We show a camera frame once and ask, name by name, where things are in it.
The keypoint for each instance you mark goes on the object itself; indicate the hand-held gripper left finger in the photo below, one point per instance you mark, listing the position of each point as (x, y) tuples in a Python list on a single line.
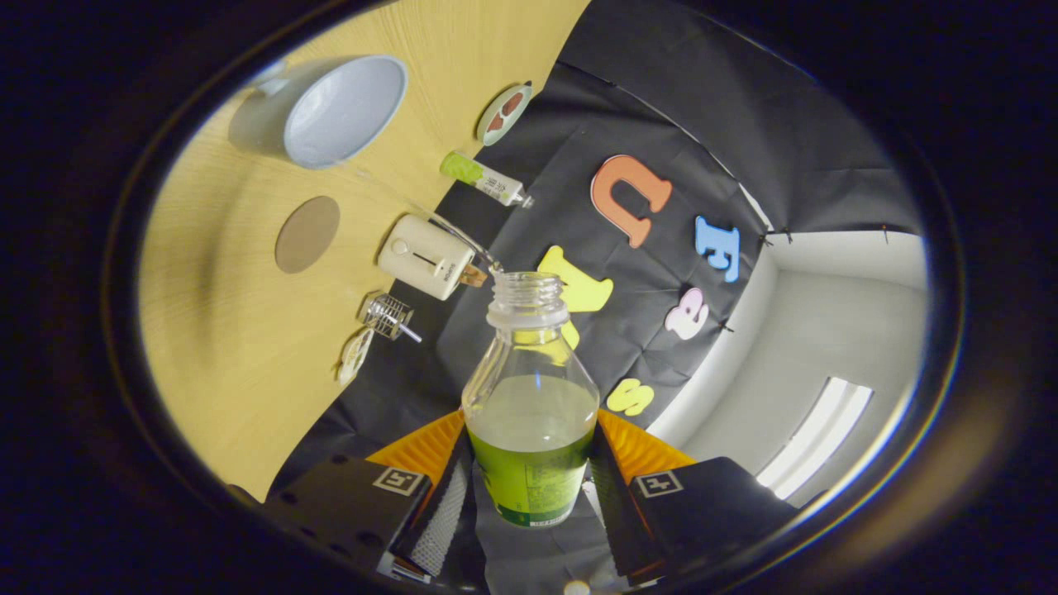
[(442, 512)]

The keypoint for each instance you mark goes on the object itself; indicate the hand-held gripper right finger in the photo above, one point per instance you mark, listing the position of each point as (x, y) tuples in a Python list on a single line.
[(620, 521)]

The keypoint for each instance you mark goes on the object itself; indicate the clear juice bottle green label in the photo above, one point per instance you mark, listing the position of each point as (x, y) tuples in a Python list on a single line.
[(529, 471)]

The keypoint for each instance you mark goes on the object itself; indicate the round brown coaster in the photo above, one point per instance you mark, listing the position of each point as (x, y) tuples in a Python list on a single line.
[(307, 235)]

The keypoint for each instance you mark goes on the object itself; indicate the white cup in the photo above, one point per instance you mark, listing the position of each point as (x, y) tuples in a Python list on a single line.
[(343, 111)]

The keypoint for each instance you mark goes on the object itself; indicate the tall slim green white bottle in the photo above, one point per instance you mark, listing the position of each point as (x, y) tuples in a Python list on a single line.
[(483, 178)]

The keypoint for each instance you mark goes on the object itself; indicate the white divided tray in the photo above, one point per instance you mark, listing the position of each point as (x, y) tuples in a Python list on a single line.
[(355, 357)]

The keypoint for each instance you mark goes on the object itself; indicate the white spoon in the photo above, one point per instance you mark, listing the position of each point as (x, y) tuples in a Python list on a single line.
[(410, 334)]

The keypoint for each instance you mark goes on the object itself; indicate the ceiling light panel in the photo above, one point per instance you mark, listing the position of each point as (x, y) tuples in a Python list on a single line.
[(818, 434)]

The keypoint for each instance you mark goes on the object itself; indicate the brown toast slice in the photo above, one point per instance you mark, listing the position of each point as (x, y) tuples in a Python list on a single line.
[(474, 276)]

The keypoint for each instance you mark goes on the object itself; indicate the white toaster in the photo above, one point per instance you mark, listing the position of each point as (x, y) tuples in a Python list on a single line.
[(421, 256)]

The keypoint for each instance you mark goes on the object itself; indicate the wooden table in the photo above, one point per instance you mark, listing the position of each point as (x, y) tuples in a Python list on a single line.
[(223, 347)]

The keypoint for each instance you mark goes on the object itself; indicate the round pale green plate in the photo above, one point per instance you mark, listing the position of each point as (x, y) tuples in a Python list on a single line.
[(488, 136)]

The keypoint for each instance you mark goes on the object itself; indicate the brown food piece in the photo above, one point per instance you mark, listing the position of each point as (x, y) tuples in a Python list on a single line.
[(513, 103), (497, 122)]

